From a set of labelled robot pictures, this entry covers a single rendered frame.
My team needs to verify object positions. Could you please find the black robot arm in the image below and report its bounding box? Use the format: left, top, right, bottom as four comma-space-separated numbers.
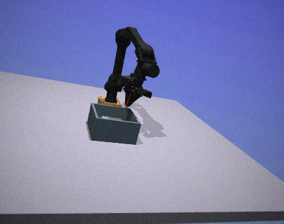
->
104, 26, 160, 103

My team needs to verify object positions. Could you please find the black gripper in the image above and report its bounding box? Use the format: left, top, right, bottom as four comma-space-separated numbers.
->
117, 72, 152, 107

